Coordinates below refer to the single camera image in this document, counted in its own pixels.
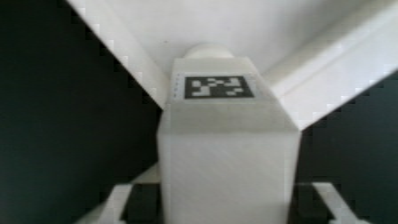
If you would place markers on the white U-shaped fence wall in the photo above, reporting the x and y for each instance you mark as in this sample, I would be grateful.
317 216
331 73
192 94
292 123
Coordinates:
340 65

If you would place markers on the white square table top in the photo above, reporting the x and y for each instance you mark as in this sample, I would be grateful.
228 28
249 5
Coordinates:
151 28

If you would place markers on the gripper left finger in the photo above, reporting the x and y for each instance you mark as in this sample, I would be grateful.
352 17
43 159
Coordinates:
130 206

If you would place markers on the white table leg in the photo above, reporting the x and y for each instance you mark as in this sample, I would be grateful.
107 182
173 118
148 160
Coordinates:
228 143

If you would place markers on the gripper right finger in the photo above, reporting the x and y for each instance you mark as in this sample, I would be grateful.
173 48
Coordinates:
318 205

